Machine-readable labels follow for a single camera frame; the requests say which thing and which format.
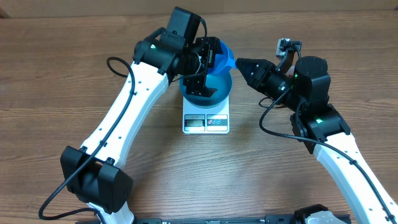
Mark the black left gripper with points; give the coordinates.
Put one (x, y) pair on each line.
(206, 46)

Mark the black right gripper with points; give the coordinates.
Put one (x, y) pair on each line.
(258, 79)

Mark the blue plastic scoop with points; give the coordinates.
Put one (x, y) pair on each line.
(224, 62)

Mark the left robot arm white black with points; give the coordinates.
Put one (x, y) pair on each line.
(94, 172)

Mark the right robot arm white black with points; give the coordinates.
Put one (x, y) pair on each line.
(322, 129)

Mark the teal metal bowl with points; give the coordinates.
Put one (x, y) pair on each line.
(214, 87)

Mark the white digital kitchen scale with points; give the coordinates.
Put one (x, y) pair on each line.
(212, 120)

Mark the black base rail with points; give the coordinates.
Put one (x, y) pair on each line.
(322, 216)

